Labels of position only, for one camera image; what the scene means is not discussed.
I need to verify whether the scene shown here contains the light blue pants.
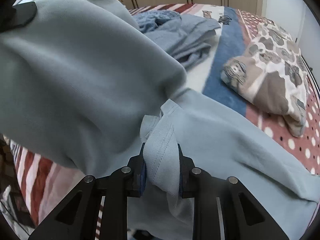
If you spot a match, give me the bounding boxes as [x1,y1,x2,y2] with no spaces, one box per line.
[1,0,319,239]

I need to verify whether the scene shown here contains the patterned plush bed blanket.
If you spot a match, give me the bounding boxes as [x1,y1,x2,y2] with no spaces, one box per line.
[10,4,319,225]

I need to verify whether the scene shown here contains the brown patterned pillow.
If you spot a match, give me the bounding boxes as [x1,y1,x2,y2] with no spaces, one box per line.
[221,23,308,137]

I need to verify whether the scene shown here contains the blue denim garment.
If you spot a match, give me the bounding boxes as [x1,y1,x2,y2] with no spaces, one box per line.
[133,10,221,69]

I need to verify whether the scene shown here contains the white door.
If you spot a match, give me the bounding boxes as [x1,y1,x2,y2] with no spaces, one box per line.
[263,0,306,43]

